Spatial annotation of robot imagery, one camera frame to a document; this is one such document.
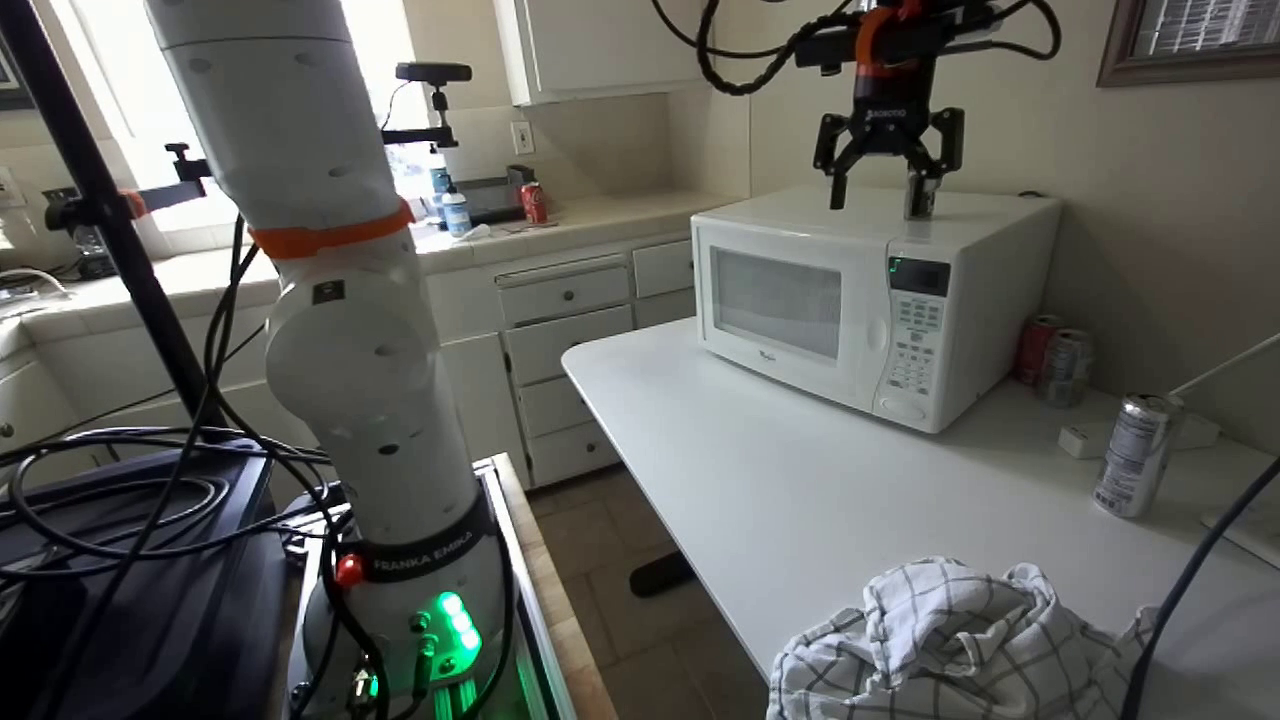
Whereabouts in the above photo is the black countertop appliance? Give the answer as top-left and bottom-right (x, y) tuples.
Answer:
(456, 166), (537, 227)

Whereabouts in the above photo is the black tripod pole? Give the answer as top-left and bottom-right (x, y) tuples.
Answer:
(0, 0), (228, 433)

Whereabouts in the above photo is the black cable bundle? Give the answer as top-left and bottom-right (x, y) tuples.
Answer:
(0, 217), (390, 720)

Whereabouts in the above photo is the thin white rod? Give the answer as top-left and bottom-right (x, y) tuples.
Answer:
(1163, 328), (1280, 405)

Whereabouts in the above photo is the metal robot cart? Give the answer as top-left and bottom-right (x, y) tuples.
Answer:
(272, 454), (621, 720)

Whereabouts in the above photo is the white lower kitchen cabinet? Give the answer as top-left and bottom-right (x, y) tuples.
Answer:
(420, 224), (698, 493)

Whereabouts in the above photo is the black equipment case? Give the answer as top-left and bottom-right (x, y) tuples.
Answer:
(0, 423), (295, 720)

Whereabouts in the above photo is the clear water bottle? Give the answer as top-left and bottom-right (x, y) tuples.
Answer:
(427, 145), (471, 239)

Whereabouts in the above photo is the white microwave oven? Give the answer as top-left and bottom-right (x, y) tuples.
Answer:
(687, 180), (1066, 440)

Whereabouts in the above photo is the thick black table cable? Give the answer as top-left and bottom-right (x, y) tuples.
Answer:
(1117, 454), (1280, 720)

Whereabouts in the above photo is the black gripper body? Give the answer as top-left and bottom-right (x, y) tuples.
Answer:
(853, 58), (937, 138)

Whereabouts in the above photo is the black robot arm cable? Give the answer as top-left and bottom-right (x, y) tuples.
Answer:
(652, 0), (1066, 101)

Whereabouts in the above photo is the black stereo camera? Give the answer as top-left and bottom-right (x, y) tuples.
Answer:
(390, 58), (475, 94)

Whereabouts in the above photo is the white kitchen countertop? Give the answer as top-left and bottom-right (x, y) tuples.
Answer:
(0, 193), (731, 351)

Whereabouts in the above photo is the framed building picture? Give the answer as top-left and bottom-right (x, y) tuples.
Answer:
(1095, 0), (1280, 94)

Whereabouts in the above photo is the orange arm strap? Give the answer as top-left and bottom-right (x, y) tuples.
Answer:
(249, 196), (414, 269)

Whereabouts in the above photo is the small white adapter box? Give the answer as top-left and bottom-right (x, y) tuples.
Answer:
(1056, 420), (1105, 463)

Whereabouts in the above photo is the white upper wall cabinet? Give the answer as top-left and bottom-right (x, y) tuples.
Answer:
(490, 0), (751, 107)

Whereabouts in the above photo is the black table foot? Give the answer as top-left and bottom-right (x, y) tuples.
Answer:
(628, 550), (696, 600)

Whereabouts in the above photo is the black pole clamp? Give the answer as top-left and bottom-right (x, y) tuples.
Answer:
(34, 141), (214, 246)

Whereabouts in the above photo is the checkered white dish cloth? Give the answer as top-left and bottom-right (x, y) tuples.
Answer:
(765, 555), (1163, 720)

